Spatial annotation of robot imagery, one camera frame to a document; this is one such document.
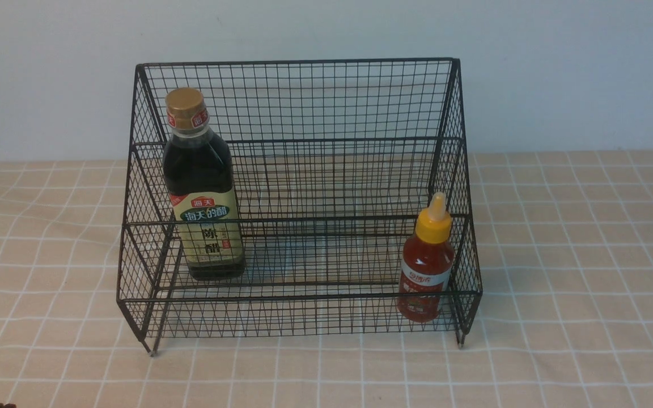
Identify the black wire mesh shelf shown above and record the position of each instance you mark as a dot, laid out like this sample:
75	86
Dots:
333	160

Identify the dark vinegar bottle gold cap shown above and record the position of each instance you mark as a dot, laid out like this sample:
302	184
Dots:
198	172

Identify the red sauce bottle yellow cap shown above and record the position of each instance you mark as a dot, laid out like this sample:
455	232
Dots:
426	263

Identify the beige checked tablecloth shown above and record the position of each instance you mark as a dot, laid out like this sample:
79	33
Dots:
565	242

